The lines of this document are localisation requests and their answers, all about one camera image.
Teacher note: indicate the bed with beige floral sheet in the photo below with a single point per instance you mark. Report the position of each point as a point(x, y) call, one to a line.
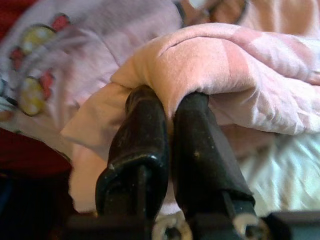
point(287, 175)

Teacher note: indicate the red covered mattress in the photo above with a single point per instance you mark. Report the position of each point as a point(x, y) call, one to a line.
point(25, 155)

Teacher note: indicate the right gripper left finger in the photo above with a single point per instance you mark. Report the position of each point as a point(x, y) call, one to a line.
point(140, 150)

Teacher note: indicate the pink cartoon print quilt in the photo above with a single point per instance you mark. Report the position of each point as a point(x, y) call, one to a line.
point(200, 62)

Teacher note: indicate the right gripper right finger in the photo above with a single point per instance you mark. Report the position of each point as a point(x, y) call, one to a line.
point(200, 155)

